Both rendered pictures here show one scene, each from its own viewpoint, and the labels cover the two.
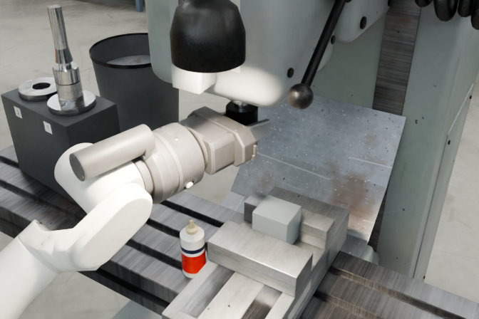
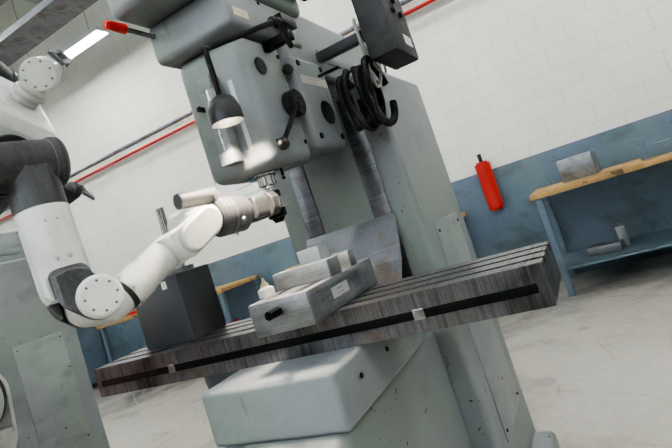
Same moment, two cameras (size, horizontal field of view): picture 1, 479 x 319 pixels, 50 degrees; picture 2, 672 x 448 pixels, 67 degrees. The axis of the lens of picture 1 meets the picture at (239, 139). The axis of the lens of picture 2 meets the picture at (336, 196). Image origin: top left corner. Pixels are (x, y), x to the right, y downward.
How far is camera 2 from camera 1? 77 cm
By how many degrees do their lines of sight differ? 35
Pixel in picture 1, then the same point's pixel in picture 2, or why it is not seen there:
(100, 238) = (195, 227)
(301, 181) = not seen: hidden behind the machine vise
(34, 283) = (162, 258)
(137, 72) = not seen: hidden behind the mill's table
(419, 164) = (419, 239)
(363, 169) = (384, 255)
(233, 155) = (268, 206)
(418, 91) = (393, 191)
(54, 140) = (169, 293)
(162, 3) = (210, 138)
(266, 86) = (267, 147)
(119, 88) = not seen: hidden behind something
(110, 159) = (194, 195)
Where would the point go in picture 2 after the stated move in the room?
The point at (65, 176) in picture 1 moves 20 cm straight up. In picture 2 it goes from (173, 221) to (146, 133)
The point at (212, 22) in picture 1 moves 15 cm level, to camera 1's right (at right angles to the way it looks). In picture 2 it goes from (222, 98) to (291, 77)
